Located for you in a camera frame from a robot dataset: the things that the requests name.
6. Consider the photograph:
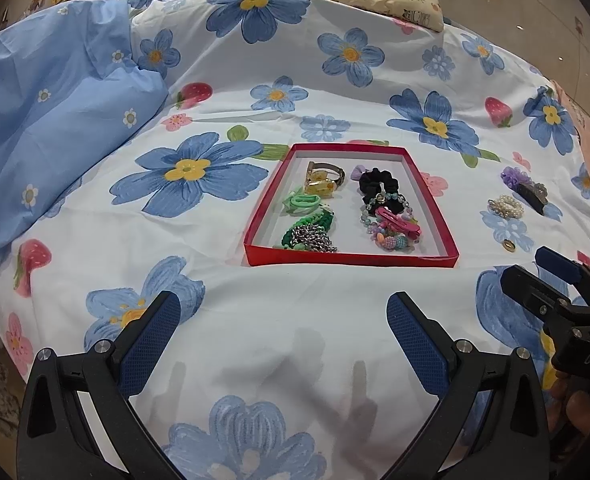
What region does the silver chain bracelet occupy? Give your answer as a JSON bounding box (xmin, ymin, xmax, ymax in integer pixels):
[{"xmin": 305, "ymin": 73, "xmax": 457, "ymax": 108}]
[{"xmin": 292, "ymin": 224, "xmax": 338, "ymax": 254}]

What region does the person's right hand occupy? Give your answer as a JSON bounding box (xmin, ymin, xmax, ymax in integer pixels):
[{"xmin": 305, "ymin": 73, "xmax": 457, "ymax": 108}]
[{"xmin": 550, "ymin": 375, "xmax": 590, "ymax": 441}]

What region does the teal beaded bracelet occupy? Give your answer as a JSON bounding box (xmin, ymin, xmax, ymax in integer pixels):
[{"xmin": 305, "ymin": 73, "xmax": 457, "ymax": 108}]
[{"xmin": 360, "ymin": 191, "xmax": 418, "ymax": 226}]

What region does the black scrunchie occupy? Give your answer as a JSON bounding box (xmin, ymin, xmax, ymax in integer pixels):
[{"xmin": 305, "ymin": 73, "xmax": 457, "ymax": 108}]
[{"xmin": 358, "ymin": 167, "xmax": 401, "ymax": 208}]

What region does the red shallow box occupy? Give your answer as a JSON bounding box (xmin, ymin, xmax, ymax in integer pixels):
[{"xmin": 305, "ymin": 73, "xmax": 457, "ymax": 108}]
[{"xmin": 243, "ymin": 143, "xmax": 460, "ymax": 267}]

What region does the pearl bead bracelet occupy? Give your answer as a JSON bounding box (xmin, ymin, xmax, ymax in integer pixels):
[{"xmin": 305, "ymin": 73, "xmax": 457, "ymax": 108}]
[{"xmin": 488, "ymin": 195, "xmax": 526, "ymax": 220}]

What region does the gold wristwatch with mesh band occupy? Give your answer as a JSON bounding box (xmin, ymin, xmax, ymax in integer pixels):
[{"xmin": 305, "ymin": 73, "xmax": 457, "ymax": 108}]
[{"xmin": 305, "ymin": 160, "xmax": 346, "ymax": 193}]

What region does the pink hair clip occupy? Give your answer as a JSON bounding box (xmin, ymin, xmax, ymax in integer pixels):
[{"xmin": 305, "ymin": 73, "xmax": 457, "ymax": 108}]
[{"xmin": 375, "ymin": 207, "xmax": 422, "ymax": 239}]

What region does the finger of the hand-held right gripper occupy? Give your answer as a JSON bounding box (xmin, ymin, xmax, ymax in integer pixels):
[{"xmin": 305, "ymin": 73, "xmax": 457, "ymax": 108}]
[
  {"xmin": 500, "ymin": 265, "xmax": 578, "ymax": 323},
  {"xmin": 534, "ymin": 246, "xmax": 590, "ymax": 313}
]

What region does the green hair claw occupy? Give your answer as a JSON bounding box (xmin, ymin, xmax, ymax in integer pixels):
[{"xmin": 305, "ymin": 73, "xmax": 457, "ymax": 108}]
[{"xmin": 281, "ymin": 187, "xmax": 322, "ymax": 213}]

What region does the blue floral pillow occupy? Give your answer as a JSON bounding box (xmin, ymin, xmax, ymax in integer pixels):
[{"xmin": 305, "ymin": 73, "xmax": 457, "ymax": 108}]
[{"xmin": 0, "ymin": 0, "xmax": 171, "ymax": 253}]

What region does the purple flower hair clip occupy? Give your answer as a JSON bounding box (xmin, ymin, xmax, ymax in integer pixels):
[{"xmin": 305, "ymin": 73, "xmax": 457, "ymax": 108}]
[{"xmin": 500, "ymin": 166, "xmax": 550, "ymax": 216}]

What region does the green braided bracelet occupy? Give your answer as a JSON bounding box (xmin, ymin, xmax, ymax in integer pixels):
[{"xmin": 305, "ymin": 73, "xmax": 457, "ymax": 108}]
[{"xmin": 275, "ymin": 208, "xmax": 336, "ymax": 250}]

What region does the yellow translucent hair claw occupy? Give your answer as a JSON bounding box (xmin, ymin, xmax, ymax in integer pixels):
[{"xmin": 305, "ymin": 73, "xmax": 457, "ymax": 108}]
[{"xmin": 304, "ymin": 170, "xmax": 338, "ymax": 196}]

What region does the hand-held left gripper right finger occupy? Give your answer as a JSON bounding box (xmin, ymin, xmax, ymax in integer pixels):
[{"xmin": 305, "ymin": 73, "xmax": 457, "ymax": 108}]
[{"xmin": 386, "ymin": 291, "xmax": 551, "ymax": 480}]

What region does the colourful bead bracelet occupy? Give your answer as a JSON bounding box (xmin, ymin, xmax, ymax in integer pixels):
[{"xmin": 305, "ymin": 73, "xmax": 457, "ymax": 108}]
[{"xmin": 367, "ymin": 225, "xmax": 421, "ymax": 256}]

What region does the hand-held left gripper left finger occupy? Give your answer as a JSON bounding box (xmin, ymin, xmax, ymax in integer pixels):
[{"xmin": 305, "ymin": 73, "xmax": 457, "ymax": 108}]
[{"xmin": 16, "ymin": 290, "xmax": 182, "ymax": 480}]

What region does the floral printed bed sheet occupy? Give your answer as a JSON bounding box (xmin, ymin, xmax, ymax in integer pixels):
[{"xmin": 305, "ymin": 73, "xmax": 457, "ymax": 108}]
[{"xmin": 0, "ymin": 0, "xmax": 590, "ymax": 480}]

